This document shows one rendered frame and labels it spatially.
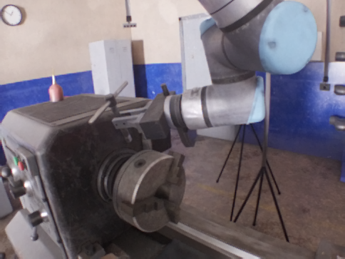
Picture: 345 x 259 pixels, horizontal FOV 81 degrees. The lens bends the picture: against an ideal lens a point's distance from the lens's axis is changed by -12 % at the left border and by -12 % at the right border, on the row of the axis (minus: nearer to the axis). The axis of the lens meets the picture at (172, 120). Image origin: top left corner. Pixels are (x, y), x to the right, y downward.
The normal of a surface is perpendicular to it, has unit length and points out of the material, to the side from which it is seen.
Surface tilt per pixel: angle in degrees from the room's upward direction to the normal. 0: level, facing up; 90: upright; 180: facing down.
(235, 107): 97
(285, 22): 94
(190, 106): 71
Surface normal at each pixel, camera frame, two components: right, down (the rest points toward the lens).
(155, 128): -0.26, 0.57
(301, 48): 0.30, 0.31
